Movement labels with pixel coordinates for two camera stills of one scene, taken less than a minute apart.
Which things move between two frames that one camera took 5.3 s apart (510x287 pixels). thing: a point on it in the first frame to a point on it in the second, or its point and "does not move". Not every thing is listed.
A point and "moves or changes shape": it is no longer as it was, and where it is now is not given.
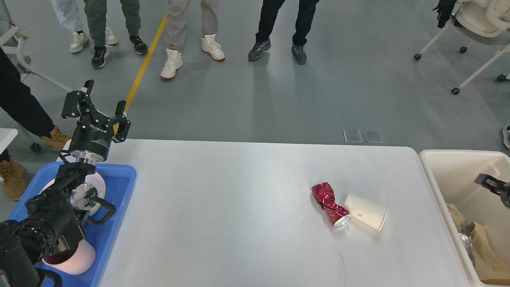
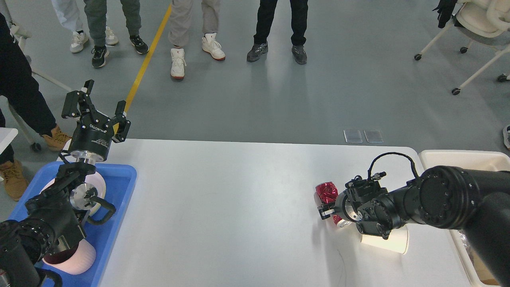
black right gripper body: [505, 195] to [343, 207]
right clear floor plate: [373, 136] does not move
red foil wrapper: [324, 194] does not move
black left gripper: [92, 137] does not move
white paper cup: [373, 213] moves or changes shape
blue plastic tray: [118, 181] does not move
